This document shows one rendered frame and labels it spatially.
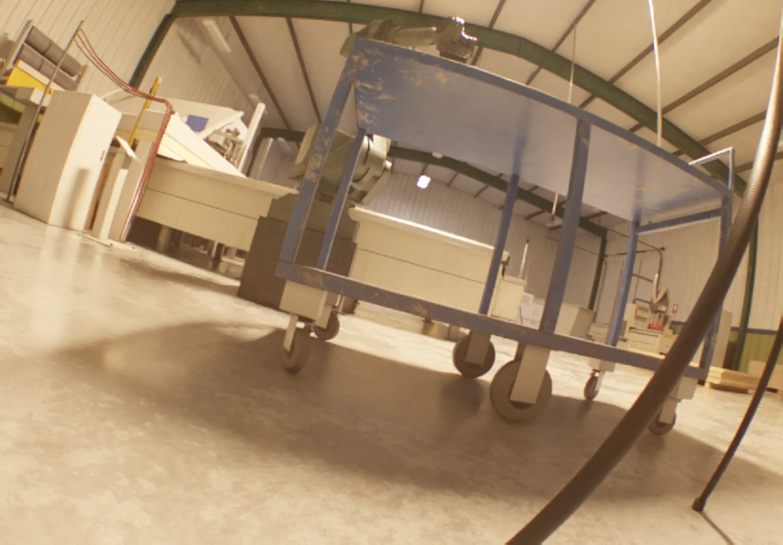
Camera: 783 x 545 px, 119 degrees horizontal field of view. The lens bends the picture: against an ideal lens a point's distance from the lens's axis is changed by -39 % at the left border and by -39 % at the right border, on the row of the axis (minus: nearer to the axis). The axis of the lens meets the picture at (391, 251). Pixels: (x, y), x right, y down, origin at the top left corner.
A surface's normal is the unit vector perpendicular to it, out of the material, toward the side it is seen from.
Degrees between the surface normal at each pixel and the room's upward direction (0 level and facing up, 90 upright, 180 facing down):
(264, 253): 90
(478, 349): 90
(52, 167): 90
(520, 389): 90
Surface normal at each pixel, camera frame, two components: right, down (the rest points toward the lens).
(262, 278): 0.08, -0.07
